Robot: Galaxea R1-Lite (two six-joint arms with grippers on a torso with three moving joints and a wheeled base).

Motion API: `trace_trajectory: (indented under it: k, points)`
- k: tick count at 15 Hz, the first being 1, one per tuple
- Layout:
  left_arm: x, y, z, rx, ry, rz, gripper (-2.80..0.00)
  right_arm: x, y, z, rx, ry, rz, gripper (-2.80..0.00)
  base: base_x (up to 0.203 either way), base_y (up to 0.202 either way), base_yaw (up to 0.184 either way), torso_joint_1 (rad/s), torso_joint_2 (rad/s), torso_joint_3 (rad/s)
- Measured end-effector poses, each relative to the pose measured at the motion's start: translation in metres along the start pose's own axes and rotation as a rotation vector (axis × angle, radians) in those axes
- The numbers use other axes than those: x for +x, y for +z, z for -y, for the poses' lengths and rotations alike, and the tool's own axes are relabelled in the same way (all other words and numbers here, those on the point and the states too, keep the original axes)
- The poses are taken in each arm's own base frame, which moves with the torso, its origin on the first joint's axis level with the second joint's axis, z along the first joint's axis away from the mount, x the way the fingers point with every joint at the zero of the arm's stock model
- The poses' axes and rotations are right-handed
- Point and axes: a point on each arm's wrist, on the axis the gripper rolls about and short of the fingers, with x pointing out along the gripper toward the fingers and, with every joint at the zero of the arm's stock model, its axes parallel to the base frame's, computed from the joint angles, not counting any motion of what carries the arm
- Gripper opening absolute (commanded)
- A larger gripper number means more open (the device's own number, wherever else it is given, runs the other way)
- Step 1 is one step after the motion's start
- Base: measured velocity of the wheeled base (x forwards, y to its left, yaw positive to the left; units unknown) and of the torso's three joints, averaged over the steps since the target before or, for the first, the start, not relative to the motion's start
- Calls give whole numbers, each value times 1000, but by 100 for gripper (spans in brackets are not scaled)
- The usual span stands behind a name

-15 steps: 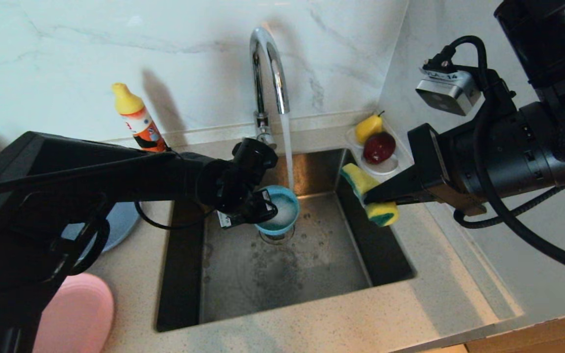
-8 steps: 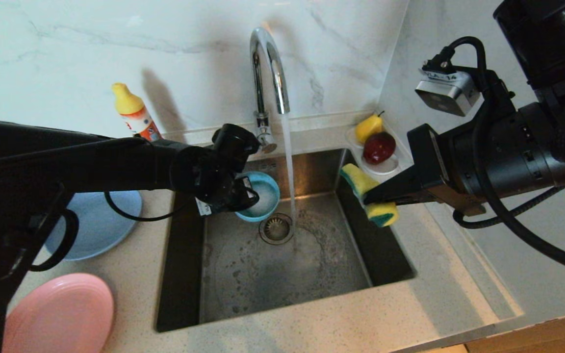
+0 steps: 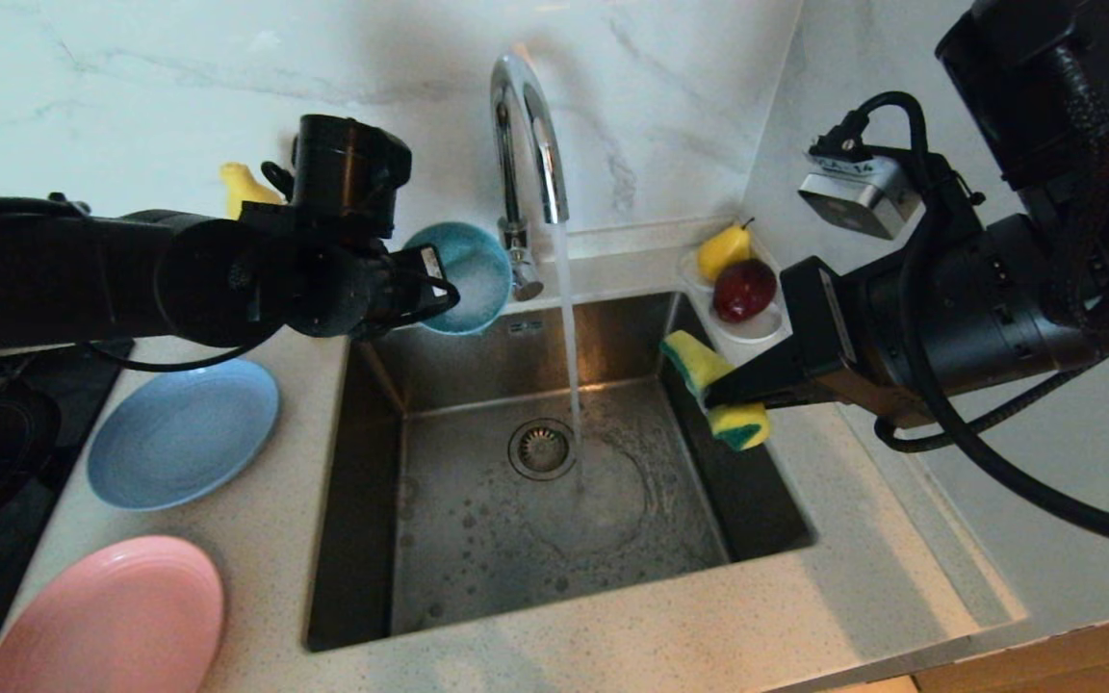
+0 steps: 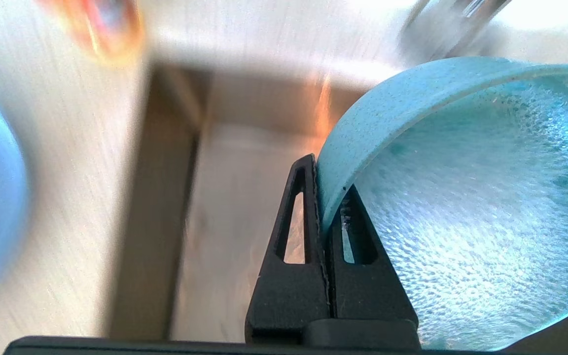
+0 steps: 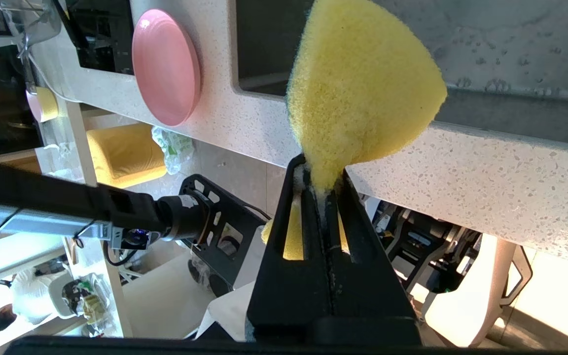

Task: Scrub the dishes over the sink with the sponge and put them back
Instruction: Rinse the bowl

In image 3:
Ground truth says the stainless steel sink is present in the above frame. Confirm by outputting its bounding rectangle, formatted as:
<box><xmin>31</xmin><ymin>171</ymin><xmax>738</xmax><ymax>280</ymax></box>
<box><xmin>307</xmin><ymin>292</ymin><xmax>817</xmax><ymax>653</ymax></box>

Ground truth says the thin black braided cable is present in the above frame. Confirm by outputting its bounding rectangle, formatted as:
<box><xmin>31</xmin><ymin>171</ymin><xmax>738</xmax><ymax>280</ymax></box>
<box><xmin>874</xmin><ymin>361</ymin><xmax>1109</xmax><ymax>453</ymax></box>

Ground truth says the brown wooden cabinet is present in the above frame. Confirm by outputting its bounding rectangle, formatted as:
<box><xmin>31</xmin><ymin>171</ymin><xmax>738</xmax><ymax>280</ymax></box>
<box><xmin>911</xmin><ymin>599</ymin><xmax>1109</xmax><ymax>693</ymax></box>

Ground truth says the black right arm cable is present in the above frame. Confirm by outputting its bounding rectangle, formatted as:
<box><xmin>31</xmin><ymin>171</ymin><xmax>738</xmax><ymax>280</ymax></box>
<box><xmin>810</xmin><ymin>91</ymin><xmax>1109</xmax><ymax>552</ymax></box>

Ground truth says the chrome curved faucet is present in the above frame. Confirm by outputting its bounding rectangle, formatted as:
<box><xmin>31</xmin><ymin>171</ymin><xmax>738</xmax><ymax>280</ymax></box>
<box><xmin>489</xmin><ymin>53</ymin><xmax>571</xmax><ymax>302</ymax></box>

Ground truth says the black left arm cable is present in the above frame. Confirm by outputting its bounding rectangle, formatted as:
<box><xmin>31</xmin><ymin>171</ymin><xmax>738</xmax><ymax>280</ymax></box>
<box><xmin>83</xmin><ymin>327</ymin><xmax>276</xmax><ymax>373</ymax></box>

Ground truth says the black braided cable sleeve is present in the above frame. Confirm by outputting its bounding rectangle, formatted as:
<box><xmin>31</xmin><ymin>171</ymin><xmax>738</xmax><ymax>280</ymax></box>
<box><xmin>1045</xmin><ymin>43</ymin><xmax>1109</xmax><ymax>333</ymax></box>

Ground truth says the teal bowl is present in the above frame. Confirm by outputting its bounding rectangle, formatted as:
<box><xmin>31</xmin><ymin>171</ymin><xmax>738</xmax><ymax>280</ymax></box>
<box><xmin>403</xmin><ymin>221</ymin><xmax>514</xmax><ymax>336</ymax></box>

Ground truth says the yellow pear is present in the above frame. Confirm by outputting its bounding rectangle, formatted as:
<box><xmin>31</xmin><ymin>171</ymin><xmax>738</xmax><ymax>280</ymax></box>
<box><xmin>696</xmin><ymin>218</ymin><xmax>756</xmax><ymax>283</ymax></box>

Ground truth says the round metal drain strainer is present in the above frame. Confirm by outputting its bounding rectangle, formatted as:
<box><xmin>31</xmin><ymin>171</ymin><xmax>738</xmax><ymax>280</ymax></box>
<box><xmin>507</xmin><ymin>419</ymin><xmax>580</xmax><ymax>481</ymax></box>

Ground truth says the yellow green fish-shaped sponge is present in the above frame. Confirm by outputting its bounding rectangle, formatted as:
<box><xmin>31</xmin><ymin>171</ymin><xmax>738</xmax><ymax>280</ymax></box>
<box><xmin>660</xmin><ymin>330</ymin><xmax>771</xmax><ymax>452</ymax></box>

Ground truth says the pink plate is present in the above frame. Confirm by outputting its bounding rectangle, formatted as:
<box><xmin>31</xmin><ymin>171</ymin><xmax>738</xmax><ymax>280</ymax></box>
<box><xmin>0</xmin><ymin>536</ymin><xmax>225</xmax><ymax>693</ymax></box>

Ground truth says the orange yellow detergent bottle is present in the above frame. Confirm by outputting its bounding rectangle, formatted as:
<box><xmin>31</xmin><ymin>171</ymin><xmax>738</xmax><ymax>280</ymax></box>
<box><xmin>219</xmin><ymin>162</ymin><xmax>284</xmax><ymax>220</ymax></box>

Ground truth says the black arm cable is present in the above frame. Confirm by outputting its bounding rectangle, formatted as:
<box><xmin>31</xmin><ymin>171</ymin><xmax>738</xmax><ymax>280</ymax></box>
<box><xmin>83</xmin><ymin>327</ymin><xmax>276</xmax><ymax>373</ymax></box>
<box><xmin>810</xmin><ymin>91</ymin><xmax>1109</xmax><ymax>552</ymax></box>

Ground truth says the dark red apple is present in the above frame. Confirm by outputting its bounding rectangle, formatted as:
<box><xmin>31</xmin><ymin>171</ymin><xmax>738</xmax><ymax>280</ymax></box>
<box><xmin>711</xmin><ymin>258</ymin><xmax>779</xmax><ymax>323</ymax></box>

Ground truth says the blue plate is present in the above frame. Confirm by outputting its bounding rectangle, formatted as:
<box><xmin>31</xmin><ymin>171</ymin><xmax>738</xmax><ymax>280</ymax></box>
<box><xmin>86</xmin><ymin>358</ymin><xmax>281</xmax><ymax>511</ymax></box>

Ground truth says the small white dish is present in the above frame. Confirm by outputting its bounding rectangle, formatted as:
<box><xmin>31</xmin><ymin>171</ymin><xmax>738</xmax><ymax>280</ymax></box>
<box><xmin>678</xmin><ymin>245</ymin><xmax>791</xmax><ymax>345</ymax></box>

